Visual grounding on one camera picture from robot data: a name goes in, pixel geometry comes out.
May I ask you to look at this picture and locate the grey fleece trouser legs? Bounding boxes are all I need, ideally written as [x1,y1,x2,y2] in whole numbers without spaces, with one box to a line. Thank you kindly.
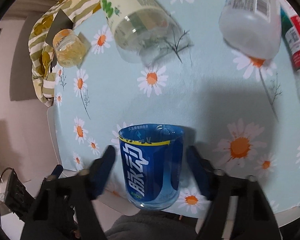
[105,210,197,239]

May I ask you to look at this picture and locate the daisy print light-blue tablecloth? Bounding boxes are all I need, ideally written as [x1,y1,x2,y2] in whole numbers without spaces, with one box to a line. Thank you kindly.
[54,0,300,212]

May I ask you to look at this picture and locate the blue cut bottle cup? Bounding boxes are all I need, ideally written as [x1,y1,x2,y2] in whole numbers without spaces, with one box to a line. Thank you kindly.
[119,124,184,210]

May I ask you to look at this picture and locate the green striped floral quilt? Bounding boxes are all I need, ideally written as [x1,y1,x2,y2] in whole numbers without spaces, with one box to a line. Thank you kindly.
[28,0,101,107]

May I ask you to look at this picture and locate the dark grey laptop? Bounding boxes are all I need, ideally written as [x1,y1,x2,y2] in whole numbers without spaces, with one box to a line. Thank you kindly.
[45,10,91,69]

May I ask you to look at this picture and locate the cream green-dot cut bottle cup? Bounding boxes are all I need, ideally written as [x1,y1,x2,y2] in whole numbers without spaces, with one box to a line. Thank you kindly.
[100,0,180,66]

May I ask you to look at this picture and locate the yellow orange cut bottle cup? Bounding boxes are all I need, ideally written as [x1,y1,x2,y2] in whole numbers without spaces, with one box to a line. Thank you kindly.
[52,29,87,68]

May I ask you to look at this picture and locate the white folding table frame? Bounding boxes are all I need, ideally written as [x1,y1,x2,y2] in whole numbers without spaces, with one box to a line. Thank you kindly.
[47,107,300,226]

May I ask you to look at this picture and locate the red label clear bottle cup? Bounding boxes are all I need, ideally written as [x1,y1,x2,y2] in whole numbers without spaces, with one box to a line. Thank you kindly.
[277,0,300,100]

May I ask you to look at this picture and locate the white blue-label cut bottle cup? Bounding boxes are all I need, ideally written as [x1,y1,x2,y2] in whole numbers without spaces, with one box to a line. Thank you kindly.
[219,0,281,60]

